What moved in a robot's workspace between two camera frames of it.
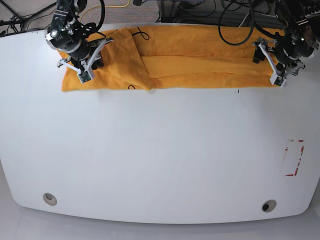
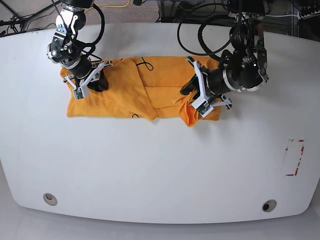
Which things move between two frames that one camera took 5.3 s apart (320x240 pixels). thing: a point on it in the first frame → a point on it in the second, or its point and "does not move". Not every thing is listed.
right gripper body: (279, 65) → (206, 92)
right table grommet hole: (269, 205) does not move
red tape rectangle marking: (299, 160) does not move
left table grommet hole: (50, 199) does not move
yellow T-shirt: (177, 57) → (144, 88)
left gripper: (85, 68) → (100, 85)
